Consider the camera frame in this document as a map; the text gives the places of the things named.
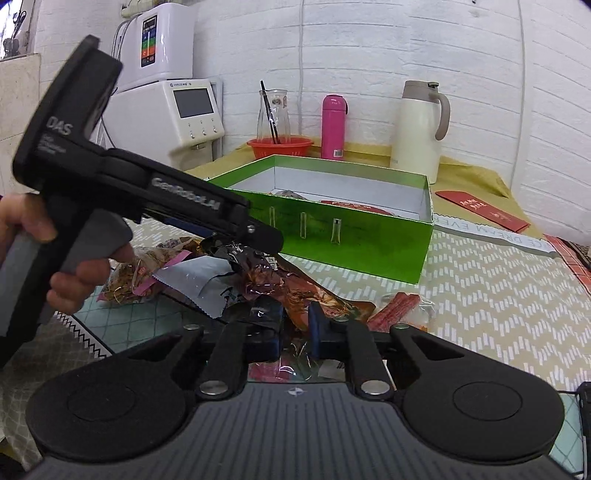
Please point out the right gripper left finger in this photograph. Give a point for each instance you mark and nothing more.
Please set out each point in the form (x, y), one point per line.
(252, 333)

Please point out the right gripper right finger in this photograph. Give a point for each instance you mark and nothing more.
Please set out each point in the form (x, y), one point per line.
(352, 343)

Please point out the dark brown snack bag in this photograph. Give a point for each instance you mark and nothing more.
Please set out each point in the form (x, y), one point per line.
(274, 276)

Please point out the red sausage stick pack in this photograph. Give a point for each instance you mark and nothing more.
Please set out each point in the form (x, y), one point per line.
(403, 308)

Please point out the white silver snack pouch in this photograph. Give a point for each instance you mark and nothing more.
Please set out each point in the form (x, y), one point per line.
(208, 282)

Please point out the pink dried snack bag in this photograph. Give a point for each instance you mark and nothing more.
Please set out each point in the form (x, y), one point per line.
(135, 282)

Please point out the red mixed nuts bag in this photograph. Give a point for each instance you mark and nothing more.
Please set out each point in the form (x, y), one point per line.
(357, 206)

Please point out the white water dispenser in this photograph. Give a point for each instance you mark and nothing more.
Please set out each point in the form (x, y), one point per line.
(171, 122)

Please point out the green cardboard box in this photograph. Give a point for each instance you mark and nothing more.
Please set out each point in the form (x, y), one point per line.
(286, 193)

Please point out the white water purifier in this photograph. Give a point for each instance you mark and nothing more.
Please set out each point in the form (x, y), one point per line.
(155, 45)

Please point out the red plastic basket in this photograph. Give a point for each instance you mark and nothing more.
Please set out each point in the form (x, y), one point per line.
(297, 146)

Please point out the black stirring stick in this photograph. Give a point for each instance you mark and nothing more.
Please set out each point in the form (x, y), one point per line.
(269, 114)

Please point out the red envelope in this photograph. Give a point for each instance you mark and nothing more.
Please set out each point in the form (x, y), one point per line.
(485, 210)

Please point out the glass carafe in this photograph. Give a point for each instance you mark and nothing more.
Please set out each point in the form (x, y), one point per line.
(278, 104)

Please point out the cream thermos jug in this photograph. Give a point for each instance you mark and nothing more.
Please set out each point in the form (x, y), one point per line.
(422, 123)

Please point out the pink thermos bottle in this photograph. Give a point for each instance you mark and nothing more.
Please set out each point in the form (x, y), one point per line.
(334, 111)

